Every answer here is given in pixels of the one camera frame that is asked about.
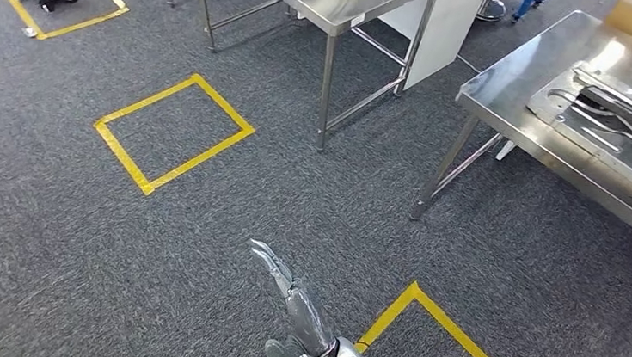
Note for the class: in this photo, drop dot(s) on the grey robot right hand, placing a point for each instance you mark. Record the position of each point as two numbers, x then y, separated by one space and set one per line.
306 319

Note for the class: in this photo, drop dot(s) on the yellow floor marking tape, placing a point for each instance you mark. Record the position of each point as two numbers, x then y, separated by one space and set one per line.
84 23
121 158

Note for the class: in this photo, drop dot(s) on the white board panel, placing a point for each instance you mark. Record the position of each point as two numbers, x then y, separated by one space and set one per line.
449 28

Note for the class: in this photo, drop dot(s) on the stamped sheet metal panel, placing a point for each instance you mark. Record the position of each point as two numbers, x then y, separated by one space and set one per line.
582 137

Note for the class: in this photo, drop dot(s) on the small white floor tag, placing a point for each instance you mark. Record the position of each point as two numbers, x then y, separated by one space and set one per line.
29 32

